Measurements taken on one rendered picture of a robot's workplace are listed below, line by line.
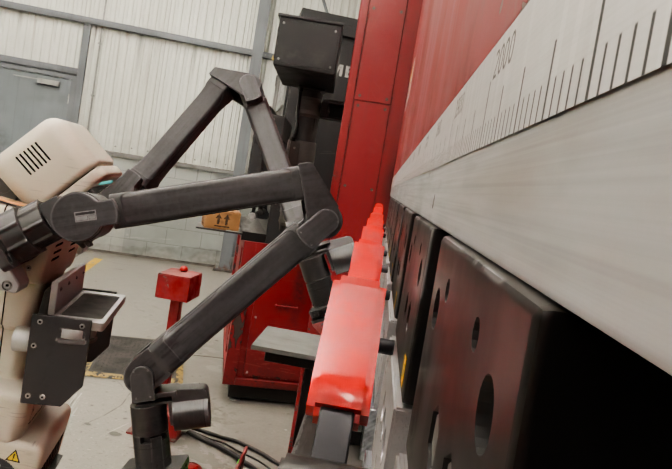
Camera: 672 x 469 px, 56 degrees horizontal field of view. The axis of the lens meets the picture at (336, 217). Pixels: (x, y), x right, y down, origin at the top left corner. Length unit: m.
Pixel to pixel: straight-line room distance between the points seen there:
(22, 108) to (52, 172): 7.52
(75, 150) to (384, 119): 1.26
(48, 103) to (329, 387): 8.46
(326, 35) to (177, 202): 1.50
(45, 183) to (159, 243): 7.29
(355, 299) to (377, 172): 1.95
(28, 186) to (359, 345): 1.03
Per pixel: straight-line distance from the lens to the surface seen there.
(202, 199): 1.03
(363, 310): 0.24
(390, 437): 0.32
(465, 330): 0.16
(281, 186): 1.02
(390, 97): 2.22
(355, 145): 2.20
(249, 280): 1.03
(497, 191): 0.16
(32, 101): 8.70
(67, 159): 1.20
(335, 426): 0.22
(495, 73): 0.19
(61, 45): 8.74
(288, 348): 1.33
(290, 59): 2.42
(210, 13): 8.59
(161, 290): 3.11
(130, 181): 1.45
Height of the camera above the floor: 1.35
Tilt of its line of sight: 3 degrees down
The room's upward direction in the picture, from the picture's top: 9 degrees clockwise
